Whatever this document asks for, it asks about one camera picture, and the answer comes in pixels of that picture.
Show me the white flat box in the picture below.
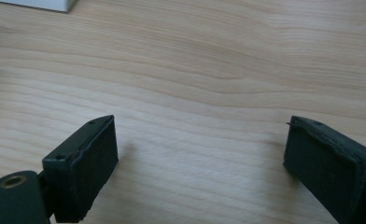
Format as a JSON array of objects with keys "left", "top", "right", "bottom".
[{"left": 0, "top": 0, "right": 78, "bottom": 14}]

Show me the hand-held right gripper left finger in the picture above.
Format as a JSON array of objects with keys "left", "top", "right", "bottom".
[{"left": 41, "top": 114, "right": 120, "bottom": 224}]

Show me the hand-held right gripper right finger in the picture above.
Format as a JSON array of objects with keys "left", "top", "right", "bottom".
[{"left": 282, "top": 115, "right": 366, "bottom": 224}]

